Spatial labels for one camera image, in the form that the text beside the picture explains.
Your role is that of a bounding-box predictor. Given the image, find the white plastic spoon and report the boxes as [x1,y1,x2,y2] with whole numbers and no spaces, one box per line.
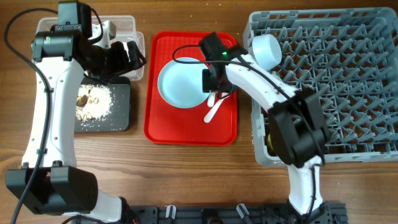
[207,92,215,108]

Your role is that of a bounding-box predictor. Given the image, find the white plastic fork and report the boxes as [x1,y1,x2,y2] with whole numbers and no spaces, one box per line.
[203,93,228,123]

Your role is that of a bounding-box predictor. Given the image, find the light blue plate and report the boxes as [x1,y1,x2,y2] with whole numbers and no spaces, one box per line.
[157,57,209,109]

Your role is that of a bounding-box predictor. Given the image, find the rice and food scraps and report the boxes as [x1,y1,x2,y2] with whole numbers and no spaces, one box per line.
[75,85,113,122]

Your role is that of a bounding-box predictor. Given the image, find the light blue bowl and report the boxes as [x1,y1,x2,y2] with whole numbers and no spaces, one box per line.
[252,34,282,71]

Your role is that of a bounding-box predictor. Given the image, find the yellow plastic cup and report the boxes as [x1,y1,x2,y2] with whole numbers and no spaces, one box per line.
[266,134,275,156]

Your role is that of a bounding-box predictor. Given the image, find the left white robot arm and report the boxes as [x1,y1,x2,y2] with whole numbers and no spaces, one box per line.
[6,1,146,223]

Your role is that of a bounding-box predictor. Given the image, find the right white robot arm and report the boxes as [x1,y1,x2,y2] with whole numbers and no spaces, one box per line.
[198,32,330,222]

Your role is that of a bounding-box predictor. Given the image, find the clear plastic waste bin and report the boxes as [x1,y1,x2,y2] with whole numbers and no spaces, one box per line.
[31,15,146,82]

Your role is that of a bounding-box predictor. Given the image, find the black waste tray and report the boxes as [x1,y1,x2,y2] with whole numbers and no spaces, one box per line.
[75,77,131,133]

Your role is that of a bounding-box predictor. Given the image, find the grey dishwasher rack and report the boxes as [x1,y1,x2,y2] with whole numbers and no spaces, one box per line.
[243,7,397,162]

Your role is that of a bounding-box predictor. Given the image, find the red serving tray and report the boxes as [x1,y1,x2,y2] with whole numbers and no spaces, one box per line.
[144,31,238,146]

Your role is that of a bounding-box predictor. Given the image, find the black mounting rail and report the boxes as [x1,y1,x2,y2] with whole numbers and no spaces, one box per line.
[62,203,348,224]

